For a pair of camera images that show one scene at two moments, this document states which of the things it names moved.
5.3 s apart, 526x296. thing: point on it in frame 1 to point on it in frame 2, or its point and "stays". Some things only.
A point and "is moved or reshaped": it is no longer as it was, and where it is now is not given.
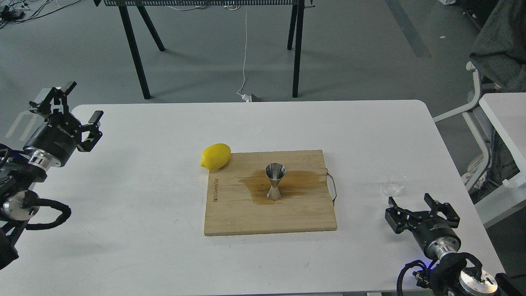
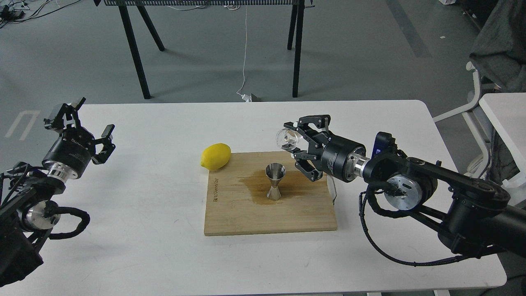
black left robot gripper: (55, 142) to (71, 155)
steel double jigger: (275, 172) stays
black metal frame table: (297, 17) stays
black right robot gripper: (435, 235) to (342, 159)
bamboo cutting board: (237, 201) stays
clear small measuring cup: (396, 181) is moved or reshaped
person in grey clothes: (499, 53) stays
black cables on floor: (13, 12) stays
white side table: (506, 112) stays
